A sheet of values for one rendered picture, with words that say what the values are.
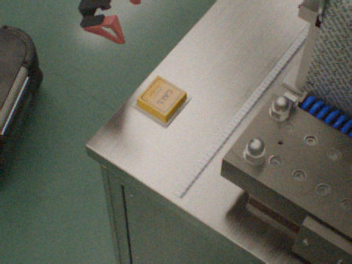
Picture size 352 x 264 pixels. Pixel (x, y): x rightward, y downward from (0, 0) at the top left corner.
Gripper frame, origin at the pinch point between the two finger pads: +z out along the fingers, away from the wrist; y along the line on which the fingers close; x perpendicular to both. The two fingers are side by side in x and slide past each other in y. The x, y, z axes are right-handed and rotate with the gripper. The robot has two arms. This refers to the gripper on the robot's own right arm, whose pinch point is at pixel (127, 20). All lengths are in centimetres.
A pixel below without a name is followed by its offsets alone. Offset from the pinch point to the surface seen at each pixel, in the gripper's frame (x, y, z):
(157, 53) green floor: 65, 71, 83
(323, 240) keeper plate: -34, -31, 23
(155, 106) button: -0.6, -8.9, 14.4
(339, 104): -34.5, -7.6, 19.8
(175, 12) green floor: 64, 91, 84
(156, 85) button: 0.4, -4.2, 13.9
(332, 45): -37.4, -6.1, 6.8
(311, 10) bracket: -31.9, 3.4, 7.8
